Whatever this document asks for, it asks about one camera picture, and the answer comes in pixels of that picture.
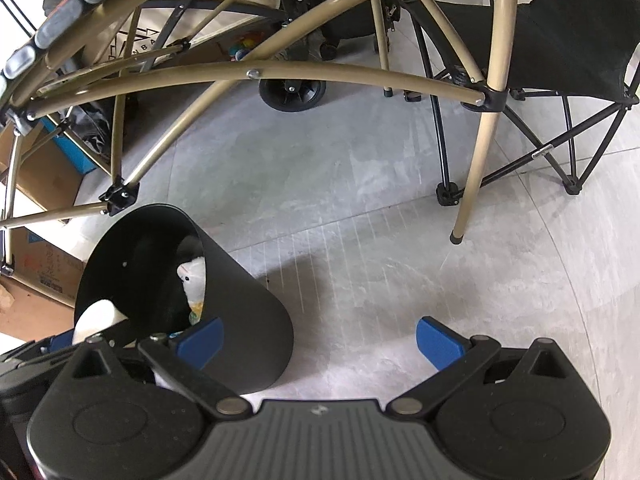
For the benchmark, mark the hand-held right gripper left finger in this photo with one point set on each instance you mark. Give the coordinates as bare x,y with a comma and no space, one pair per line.
202,337

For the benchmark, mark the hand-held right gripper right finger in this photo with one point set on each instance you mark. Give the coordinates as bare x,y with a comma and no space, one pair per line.
440,340

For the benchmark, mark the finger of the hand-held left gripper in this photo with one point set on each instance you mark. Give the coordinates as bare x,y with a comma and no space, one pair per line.
60,342

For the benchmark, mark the black round bin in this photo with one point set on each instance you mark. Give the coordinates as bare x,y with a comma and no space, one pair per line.
240,320

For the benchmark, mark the yellow white fuzzy sock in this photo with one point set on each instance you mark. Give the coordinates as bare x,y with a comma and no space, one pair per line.
192,280

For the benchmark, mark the printed cardboard box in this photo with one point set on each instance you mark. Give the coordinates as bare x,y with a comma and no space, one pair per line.
40,260

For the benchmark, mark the plain cardboard box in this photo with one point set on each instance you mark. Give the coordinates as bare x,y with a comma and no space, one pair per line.
40,180

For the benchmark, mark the blue box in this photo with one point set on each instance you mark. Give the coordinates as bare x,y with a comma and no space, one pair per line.
75,152

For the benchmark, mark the tan folding table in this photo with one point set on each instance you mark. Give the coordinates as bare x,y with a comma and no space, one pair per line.
500,35

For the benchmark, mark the black folding chair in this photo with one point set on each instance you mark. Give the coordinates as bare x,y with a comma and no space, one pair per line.
575,25

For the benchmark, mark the black suitcase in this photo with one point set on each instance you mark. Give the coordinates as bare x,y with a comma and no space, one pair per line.
345,10

